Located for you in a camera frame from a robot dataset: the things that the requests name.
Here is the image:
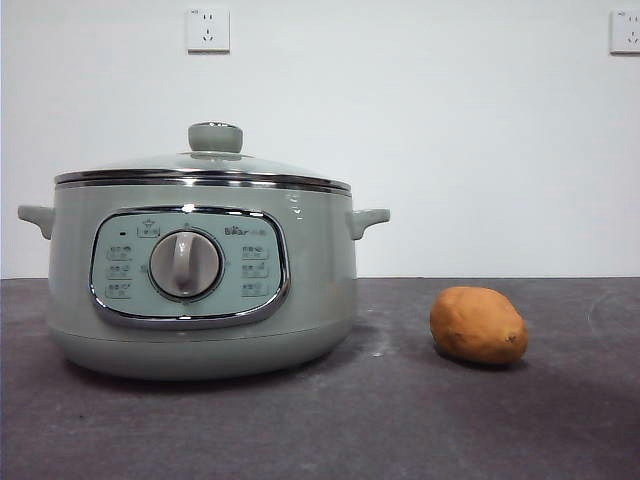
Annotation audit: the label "brown potato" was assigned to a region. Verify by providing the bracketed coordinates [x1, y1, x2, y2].
[429, 285, 530, 367]

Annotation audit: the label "white wall socket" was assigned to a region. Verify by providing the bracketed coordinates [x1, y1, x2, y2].
[608, 9, 640, 56]
[187, 7, 232, 55]

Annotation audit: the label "pale green electric cooking pot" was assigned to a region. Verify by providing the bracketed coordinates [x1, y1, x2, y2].
[17, 178, 391, 383]

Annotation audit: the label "glass lid with green knob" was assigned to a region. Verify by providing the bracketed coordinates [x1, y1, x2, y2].
[54, 120, 352, 190]

